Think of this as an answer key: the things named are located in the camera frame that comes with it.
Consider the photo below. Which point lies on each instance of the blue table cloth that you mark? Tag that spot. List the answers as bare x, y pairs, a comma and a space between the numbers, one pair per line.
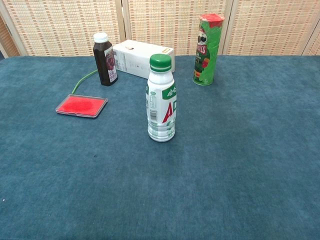
225, 175

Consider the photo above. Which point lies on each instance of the green chips can red lid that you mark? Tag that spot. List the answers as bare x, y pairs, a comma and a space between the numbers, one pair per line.
206, 50

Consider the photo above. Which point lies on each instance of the dark juice bottle white cap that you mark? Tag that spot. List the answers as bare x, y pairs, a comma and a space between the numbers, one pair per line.
105, 62

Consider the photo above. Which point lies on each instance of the white plastic drink bottle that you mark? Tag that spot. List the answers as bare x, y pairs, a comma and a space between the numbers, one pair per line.
160, 117

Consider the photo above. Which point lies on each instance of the green screw cap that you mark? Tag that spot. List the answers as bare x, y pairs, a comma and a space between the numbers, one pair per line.
160, 62

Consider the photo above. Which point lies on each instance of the woven folding screen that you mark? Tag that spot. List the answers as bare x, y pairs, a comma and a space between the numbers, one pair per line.
62, 25

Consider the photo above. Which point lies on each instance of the white cardboard box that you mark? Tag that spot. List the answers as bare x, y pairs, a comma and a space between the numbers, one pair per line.
135, 60

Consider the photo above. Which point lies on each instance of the red ink pad clear case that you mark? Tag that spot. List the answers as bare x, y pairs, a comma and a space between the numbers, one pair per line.
81, 105

